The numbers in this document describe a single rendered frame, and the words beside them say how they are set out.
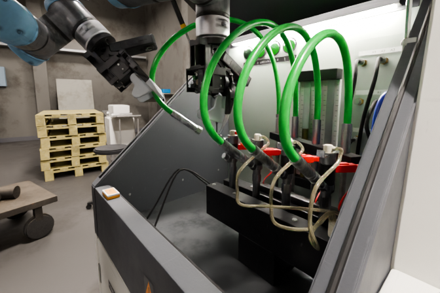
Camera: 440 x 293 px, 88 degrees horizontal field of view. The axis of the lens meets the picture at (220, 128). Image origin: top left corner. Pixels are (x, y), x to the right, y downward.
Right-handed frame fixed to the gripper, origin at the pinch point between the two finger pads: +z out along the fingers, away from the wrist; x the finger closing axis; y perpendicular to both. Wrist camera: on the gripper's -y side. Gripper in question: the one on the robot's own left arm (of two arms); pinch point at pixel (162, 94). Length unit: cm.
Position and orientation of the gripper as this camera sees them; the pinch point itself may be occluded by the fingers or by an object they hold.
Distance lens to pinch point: 60.6
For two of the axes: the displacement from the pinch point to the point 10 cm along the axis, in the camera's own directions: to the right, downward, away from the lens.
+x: 1.0, -0.9, -9.9
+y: -7.0, 7.0, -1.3
